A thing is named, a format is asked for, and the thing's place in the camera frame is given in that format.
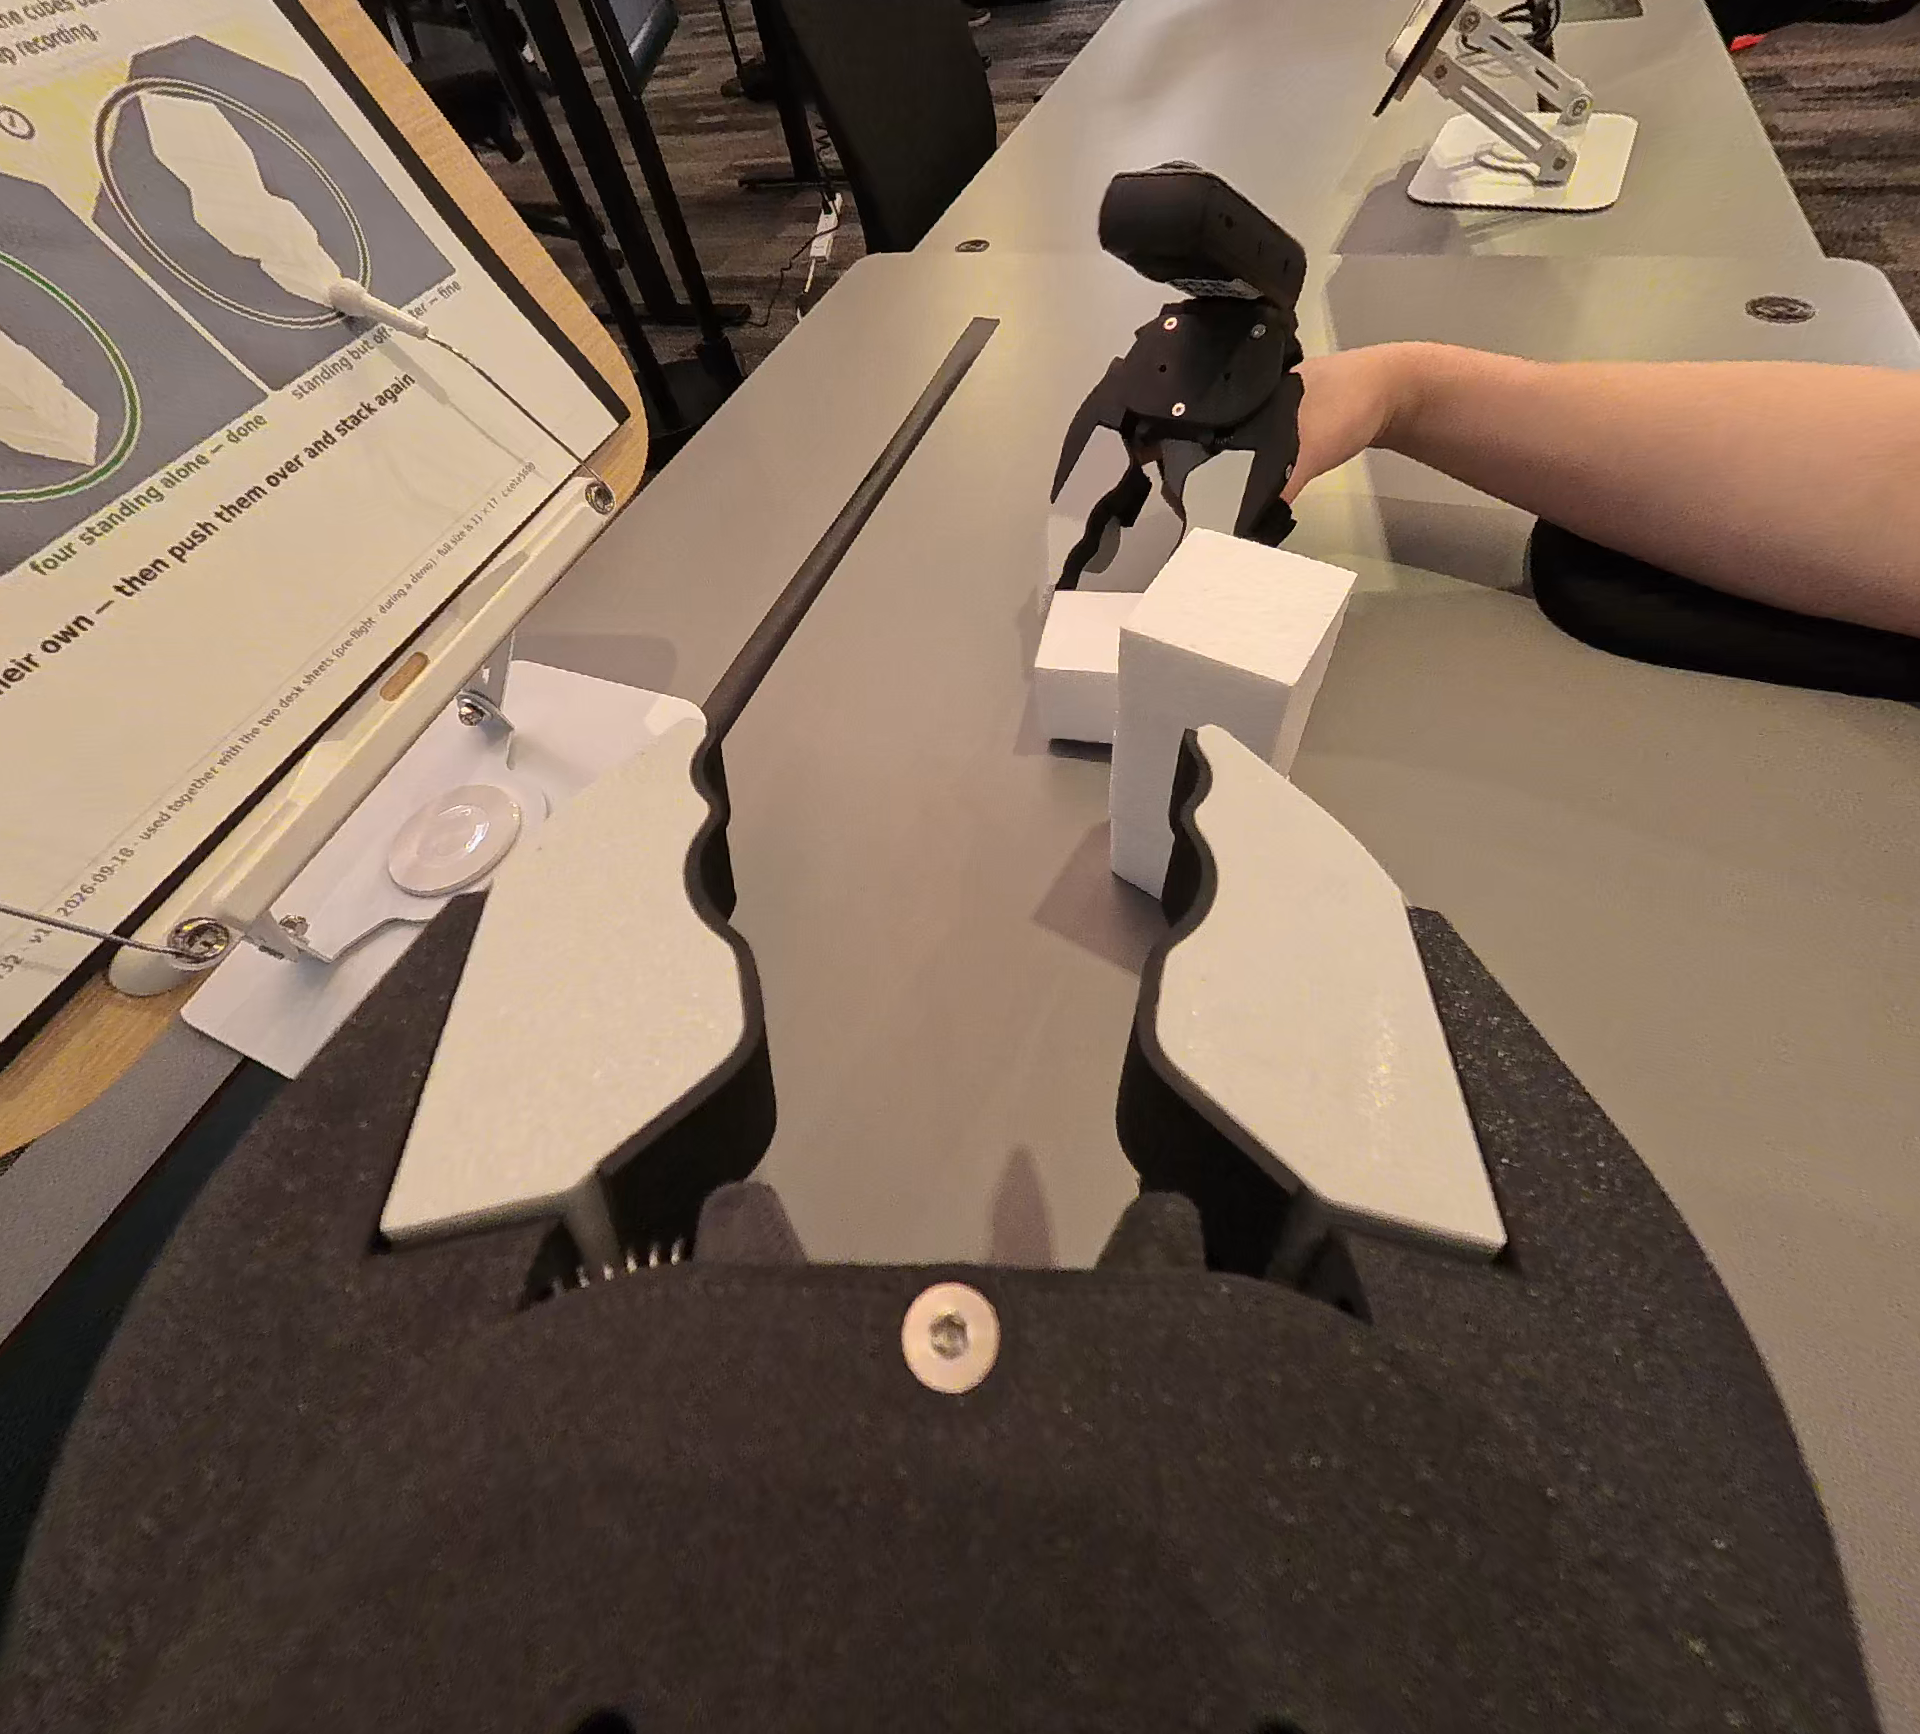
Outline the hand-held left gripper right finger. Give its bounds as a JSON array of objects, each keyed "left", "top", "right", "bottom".
[{"left": 1118, "top": 726, "right": 1509, "bottom": 1285}]

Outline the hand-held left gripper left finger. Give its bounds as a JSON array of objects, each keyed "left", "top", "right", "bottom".
[{"left": 380, "top": 732, "right": 781, "bottom": 1278}]

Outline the printed instruction sheet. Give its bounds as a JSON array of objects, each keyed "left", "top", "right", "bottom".
[{"left": 0, "top": 0, "right": 634, "bottom": 1047}]

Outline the black wrist rest pad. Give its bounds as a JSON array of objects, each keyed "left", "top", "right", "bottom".
[{"left": 1530, "top": 518, "right": 1920, "bottom": 705}]

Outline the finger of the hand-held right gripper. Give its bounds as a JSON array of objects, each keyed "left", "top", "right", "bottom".
[
  {"left": 1162, "top": 429, "right": 1300, "bottom": 551},
  {"left": 1050, "top": 385, "right": 1163, "bottom": 591}
]

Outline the black office chair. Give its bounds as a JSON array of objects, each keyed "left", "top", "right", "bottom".
[{"left": 697, "top": 0, "right": 998, "bottom": 252}]

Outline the person's right hand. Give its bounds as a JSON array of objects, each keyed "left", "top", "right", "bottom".
[{"left": 1289, "top": 345, "right": 1427, "bottom": 498}]

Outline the person's right forearm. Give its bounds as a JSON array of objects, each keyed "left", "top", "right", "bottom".
[{"left": 1395, "top": 338, "right": 1920, "bottom": 636}]

